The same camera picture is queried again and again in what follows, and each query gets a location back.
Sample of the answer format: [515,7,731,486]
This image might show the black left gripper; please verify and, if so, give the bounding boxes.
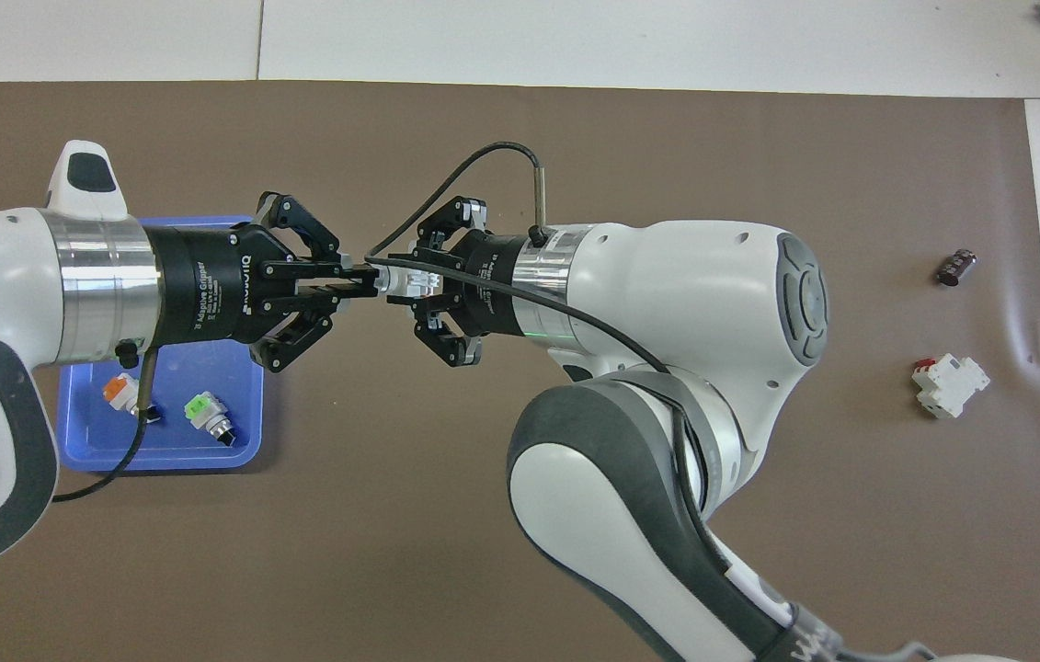
[150,191,383,374]

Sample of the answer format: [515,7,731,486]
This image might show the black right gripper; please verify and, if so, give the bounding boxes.
[388,195,517,369]

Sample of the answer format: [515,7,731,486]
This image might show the white switch with green cap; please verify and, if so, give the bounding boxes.
[184,392,238,448]
[371,262,447,300]

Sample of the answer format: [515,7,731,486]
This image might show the blue plastic tray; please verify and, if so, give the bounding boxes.
[55,216,265,473]

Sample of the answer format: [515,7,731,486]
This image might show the brown table mat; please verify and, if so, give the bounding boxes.
[0,81,1040,662]

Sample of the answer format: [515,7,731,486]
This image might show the small dark capacitor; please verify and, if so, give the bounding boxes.
[935,248,978,287]

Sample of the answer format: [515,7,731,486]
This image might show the white circuit breaker red lever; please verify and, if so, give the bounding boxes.
[911,355,991,419]

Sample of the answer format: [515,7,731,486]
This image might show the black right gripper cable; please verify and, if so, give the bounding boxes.
[363,141,806,662]

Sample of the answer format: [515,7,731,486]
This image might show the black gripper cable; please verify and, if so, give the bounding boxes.
[363,141,806,662]
[51,338,162,504]

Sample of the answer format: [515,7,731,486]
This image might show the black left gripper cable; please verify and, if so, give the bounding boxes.
[51,338,162,504]

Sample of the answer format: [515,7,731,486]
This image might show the white switch with orange cap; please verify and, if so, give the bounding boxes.
[103,372,162,426]

